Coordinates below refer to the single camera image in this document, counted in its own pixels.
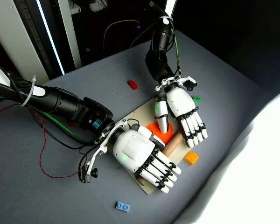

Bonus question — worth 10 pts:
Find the thin white cable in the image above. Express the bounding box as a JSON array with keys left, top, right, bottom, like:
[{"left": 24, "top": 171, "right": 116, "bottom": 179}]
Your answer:
[{"left": 103, "top": 20, "right": 140, "bottom": 51}]

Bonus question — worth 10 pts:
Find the green cable of arm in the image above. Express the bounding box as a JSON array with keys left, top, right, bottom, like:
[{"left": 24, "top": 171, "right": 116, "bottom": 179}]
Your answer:
[
  {"left": 130, "top": 22, "right": 182, "bottom": 70},
  {"left": 0, "top": 94, "right": 96, "bottom": 147}
]

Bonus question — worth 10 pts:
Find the white cabinet with light strip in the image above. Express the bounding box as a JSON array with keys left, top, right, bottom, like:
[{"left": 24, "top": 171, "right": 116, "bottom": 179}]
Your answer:
[{"left": 0, "top": 0, "right": 82, "bottom": 81}]

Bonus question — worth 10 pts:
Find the light wooden board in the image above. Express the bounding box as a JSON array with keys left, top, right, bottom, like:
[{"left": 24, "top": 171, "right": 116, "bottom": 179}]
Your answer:
[{"left": 108, "top": 97, "right": 201, "bottom": 196}]

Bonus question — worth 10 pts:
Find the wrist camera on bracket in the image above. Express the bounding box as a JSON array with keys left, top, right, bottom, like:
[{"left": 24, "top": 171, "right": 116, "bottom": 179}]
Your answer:
[
  {"left": 155, "top": 75, "right": 198, "bottom": 91},
  {"left": 78, "top": 119, "right": 128, "bottom": 184}
]

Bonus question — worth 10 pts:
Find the grey table cloth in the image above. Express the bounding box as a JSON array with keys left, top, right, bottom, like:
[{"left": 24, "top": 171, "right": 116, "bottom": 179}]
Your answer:
[{"left": 0, "top": 29, "right": 280, "bottom": 224}]

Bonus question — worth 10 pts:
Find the blue toy block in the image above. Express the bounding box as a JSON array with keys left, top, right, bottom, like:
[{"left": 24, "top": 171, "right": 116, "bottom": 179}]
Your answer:
[{"left": 114, "top": 201, "right": 131, "bottom": 213}]

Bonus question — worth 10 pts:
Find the red and black twisted cable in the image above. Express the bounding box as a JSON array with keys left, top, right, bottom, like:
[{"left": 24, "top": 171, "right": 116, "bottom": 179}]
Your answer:
[{"left": 0, "top": 104, "right": 88, "bottom": 179}]

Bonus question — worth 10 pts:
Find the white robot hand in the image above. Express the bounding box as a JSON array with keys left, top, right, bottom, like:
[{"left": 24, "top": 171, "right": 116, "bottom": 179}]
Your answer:
[
  {"left": 154, "top": 85, "right": 209, "bottom": 149},
  {"left": 112, "top": 125, "right": 182, "bottom": 194}
]

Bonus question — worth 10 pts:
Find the wooden rolling pin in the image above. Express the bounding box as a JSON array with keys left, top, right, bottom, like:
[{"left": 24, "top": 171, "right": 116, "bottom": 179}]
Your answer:
[{"left": 136, "top": 133, "right": 184, "bottom": 187}]

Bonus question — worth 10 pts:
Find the white zip tie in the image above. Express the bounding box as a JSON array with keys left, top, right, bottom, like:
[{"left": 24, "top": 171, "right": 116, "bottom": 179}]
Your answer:
[
  {"left": 20, "top": 74, "right": 37, "bottom": 107},
  {"left": 159, "top": 15, "right": 174, "bottom": 25}
]

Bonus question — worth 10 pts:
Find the yellow toy block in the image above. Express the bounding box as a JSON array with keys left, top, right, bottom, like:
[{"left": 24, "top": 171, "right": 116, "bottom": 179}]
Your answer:
[{"left": 184, "top": 151, "right": 200, "bottom": 166}]

